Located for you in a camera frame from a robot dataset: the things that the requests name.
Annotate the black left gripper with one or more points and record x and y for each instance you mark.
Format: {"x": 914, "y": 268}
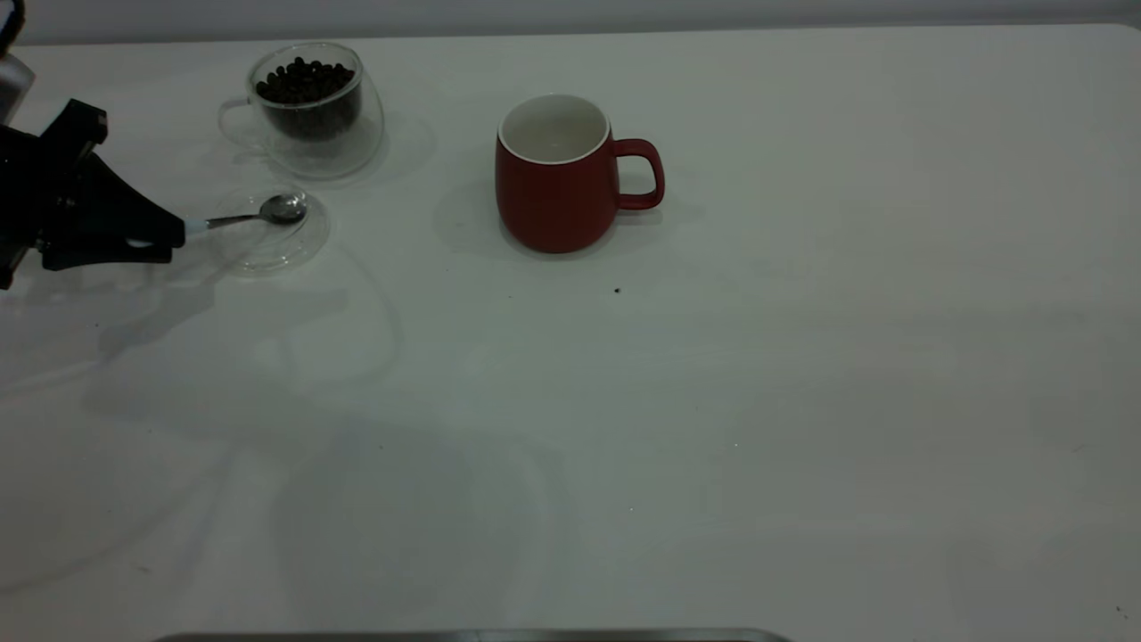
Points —
{"x": 31, "y": 196}

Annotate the red ceramic mug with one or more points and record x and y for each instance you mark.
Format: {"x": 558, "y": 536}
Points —
{"x": 553, "y": 209}

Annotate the dark coffee beans pile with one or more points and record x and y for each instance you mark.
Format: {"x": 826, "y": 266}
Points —
{"x": 307, "y": 94}

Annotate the clear glass saucer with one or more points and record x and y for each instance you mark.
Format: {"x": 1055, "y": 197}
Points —
{"x": 276, "y": 250}

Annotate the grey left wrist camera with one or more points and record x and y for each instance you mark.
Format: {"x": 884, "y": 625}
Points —
{"x": 13, "y": 89}

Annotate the clear double-wall glass cup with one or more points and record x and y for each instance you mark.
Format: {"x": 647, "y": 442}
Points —
{"x": 339, "y": 152}

